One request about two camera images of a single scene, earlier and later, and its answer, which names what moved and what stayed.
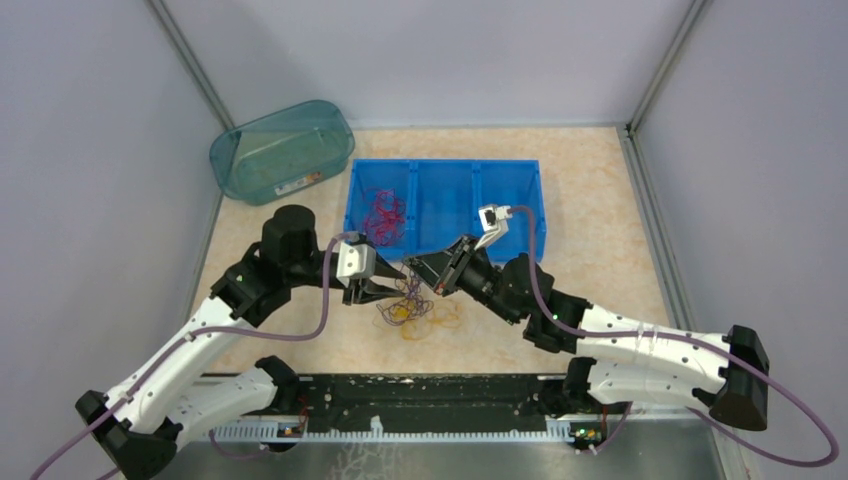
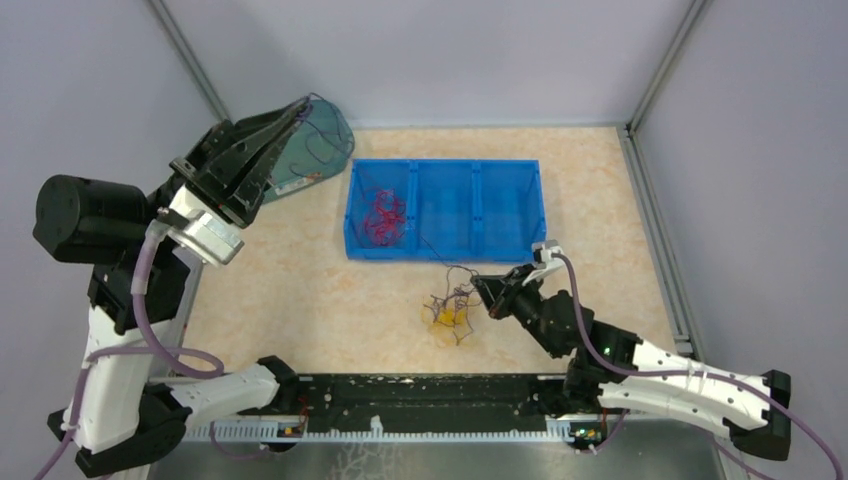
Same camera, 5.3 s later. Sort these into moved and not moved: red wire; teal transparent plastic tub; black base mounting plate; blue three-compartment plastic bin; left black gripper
Moved: left black gripper
Not moved: blue three-compartment plastic bin; teal transparent plastic tub; red wire; black base mounting plate
